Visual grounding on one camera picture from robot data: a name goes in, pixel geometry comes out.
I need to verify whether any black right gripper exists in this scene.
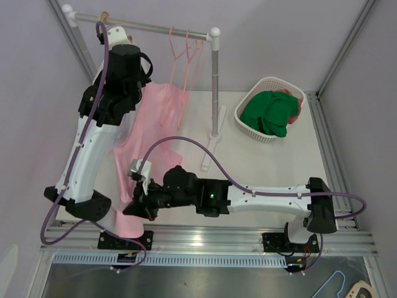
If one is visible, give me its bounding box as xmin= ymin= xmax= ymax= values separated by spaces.
xmin=124 ymin=178 xmax=195 ymax=223

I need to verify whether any pink wire hanger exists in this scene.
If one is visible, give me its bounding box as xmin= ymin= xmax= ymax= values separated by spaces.
xmin=161 ymin=26 xmax=187 ymax=125
xmin=177 ymin=30 xmax=203 ymax=130

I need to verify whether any wooden hanger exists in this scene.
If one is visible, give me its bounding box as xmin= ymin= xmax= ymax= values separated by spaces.
xmin=346 ymin=281 xmax=378 ymax=298
xmin=96 ymin=11 xmax=121 ymax=44

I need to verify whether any light pink t-shirt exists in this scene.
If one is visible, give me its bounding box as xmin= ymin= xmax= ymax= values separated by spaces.
xmin=114 ymin=83 xmax=190 ymax=238

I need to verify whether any green t-shirt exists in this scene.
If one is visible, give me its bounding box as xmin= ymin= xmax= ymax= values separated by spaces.
xmin=239 ymin=90 xmax=288 ymax=138

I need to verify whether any dusty red t-shirt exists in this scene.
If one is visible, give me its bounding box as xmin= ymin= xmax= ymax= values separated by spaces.
xmin=280 ymin=89 xmax=303 ymax=124

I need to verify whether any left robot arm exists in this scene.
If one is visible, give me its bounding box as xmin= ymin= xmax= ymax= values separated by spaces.
xmin=44 ymin=44 xmax=153 ymax=222

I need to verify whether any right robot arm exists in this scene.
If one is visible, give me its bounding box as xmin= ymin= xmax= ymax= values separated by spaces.
xmin=123 ymin=166 xmax=337 ymax=251

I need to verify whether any blue hanger on floor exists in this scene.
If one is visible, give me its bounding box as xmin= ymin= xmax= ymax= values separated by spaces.
xmin=311 ymin=270 xmax=346 ymax=298

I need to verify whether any wooden hanger on floor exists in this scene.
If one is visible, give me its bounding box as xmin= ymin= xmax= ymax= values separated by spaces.
xmin=346 ymin=281 xmax=378 ymax=298

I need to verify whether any silver clothes rack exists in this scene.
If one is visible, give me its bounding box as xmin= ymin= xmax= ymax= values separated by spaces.
xmin=61 ymin=4 xmax=227 ymax=172

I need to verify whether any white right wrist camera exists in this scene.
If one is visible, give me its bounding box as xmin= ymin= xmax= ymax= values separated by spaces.
xmin=127 ymin=159 xmax=151 ymax=195

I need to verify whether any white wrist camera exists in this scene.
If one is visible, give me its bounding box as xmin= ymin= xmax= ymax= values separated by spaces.
xmin=127 ymin=159 xmax=151 ymax=195
xmin=107 ymin=26 xmax=133 ymax=49

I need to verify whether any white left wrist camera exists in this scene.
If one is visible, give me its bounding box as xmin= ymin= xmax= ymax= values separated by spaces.
xmin=107 ymin=26 xmax=133 ymax=49

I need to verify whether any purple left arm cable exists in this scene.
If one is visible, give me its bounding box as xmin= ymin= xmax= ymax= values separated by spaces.
xmin=40 ymin=20 xmax=148 ymax=277

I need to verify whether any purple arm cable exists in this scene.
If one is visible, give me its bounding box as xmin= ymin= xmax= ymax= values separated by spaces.
xmin=141 ymin=136 xmax=367 ymax=277
xmin=40 ymin=20 xmax=148 ymax=277

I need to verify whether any white slotted cable duct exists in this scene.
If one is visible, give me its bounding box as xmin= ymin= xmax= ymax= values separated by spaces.
xmin=53 ymin=252 xmax=287 ymax=268

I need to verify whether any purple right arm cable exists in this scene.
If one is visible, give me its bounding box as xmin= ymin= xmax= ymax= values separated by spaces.
xmin=141 ymin=136 xmax=367 ymax=277

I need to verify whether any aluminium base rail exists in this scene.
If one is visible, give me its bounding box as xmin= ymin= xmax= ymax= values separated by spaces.
xmin=41 ymin=223 xmax=378 ymax=256

